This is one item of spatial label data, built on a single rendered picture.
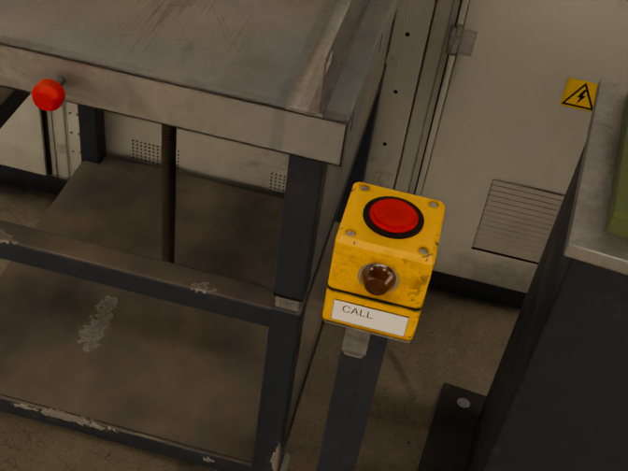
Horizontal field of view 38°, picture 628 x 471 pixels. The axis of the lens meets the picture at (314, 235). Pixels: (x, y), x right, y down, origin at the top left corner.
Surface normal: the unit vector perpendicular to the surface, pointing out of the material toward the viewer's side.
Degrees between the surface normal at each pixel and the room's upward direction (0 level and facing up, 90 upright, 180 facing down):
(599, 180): 0
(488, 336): 0
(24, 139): 90
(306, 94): 0
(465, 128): 90
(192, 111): 90
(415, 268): 90
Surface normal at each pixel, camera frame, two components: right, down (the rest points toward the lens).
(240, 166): -0.23, 0.64
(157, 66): 0.11, -0.73
